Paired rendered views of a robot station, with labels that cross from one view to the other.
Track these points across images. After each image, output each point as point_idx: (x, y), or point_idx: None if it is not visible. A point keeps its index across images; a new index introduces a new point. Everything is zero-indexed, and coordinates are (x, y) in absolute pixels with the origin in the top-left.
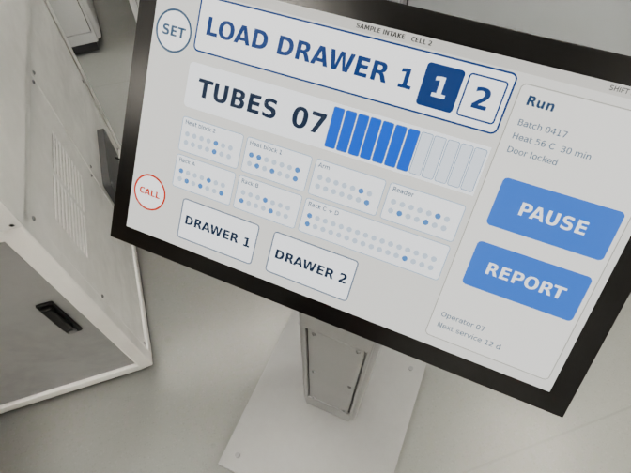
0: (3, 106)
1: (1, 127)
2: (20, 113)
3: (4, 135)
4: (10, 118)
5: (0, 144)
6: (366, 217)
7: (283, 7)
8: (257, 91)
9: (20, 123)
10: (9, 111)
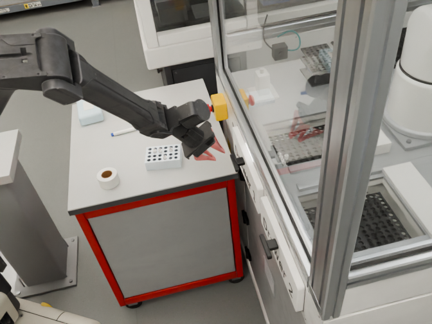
0: (412, 312)
1: (389, 318)
2: (425, 318)
3: (383, 321)
4: (408, 317)
5: (371, 323)
6: None
7: None
8: None
9: (414, 321)
10: (415, 315)
